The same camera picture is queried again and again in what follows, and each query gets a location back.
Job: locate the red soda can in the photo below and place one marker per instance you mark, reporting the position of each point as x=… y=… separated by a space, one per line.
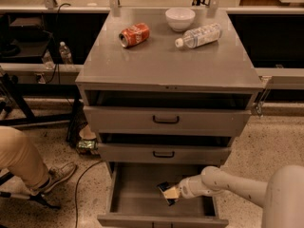
x=134 y=35

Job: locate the white bowl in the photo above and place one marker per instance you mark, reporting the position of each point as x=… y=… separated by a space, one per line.
x=180 y=19

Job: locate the clear plastic water bottle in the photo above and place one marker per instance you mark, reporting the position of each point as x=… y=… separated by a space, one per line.
x=197 y=37

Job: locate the grey open bottom drawer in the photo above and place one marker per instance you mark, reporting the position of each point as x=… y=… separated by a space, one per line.
x=135 y=201

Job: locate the grey top drawer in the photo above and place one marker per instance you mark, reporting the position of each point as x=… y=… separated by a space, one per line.
x=166 y=121

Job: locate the grey middle drawer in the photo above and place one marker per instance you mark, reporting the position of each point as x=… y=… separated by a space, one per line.
x=151 y=153

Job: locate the grey metal drawer cabinet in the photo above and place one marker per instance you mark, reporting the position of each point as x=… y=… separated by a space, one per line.
x=156 y=74

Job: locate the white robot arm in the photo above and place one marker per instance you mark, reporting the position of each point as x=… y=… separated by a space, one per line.
x=281 y=197

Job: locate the grey sneaker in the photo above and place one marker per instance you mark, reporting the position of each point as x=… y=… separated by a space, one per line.
x=58 y=175

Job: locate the black chair base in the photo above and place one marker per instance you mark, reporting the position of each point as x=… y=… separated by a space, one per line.
x=38 y=198

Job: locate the black stand frame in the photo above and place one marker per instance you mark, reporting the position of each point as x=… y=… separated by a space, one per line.
x=16 y=86

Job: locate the water bottle behind cabinet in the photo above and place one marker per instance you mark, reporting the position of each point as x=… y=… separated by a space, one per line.
x=65 y=54

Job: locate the person leg beige trousers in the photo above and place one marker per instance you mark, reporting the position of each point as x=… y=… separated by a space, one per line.
x=22 y=159

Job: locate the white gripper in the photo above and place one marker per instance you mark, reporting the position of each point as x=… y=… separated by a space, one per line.
x=187 y=186

